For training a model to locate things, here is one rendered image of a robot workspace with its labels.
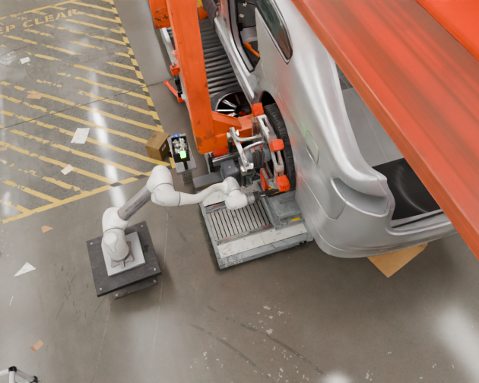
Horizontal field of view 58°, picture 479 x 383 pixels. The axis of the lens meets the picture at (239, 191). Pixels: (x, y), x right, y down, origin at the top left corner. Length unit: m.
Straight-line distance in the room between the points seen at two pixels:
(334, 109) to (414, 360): 2.02
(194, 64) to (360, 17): 2.56
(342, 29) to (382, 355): 3.12
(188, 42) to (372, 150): 1.46
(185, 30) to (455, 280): 2.78
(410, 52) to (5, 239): 4.16
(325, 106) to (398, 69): 1.85
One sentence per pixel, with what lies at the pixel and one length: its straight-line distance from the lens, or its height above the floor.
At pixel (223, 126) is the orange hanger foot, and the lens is 3.54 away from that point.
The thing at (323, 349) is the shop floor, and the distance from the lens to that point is 3.43.
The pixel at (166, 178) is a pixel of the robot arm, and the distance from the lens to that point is 3.02.
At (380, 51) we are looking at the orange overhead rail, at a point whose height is 3.00.
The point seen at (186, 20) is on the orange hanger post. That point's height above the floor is 1.77.
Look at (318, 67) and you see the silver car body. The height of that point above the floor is 1.78.
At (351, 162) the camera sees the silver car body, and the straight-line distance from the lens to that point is 2.17.
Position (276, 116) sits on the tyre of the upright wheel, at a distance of 3.00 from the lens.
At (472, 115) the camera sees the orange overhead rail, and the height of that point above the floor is 3.00.
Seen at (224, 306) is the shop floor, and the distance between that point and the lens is 3.52.
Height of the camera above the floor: 3.28
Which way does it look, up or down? 54 degrees down
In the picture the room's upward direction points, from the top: 5 degrees counter-clockwise
